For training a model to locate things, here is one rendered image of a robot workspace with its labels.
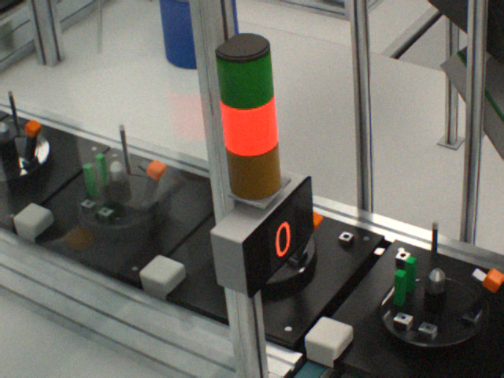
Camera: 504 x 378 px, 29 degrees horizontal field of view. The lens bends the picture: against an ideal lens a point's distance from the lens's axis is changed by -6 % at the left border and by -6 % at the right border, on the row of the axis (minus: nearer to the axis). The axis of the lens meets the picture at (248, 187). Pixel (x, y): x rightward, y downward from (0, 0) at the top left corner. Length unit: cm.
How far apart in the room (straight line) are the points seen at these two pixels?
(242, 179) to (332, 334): 31
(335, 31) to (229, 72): 124
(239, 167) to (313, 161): 77
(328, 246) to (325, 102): 56
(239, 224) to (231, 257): 3
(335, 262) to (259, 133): 44
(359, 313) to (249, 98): 44
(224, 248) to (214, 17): 23
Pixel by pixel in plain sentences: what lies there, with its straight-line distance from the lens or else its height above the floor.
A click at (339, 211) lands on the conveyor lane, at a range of 146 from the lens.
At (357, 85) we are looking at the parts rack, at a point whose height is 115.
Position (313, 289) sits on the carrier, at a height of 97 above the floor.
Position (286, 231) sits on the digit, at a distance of 103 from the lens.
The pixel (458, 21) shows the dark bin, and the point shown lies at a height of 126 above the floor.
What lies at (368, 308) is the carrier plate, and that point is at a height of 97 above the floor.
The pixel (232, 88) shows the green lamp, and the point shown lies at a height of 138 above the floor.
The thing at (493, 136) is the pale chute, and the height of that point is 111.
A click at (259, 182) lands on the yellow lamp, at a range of 97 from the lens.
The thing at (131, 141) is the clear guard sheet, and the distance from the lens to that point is 87.
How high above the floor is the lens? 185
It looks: 36 degrees down
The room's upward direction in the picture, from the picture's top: 6 degrees counter-clockwise
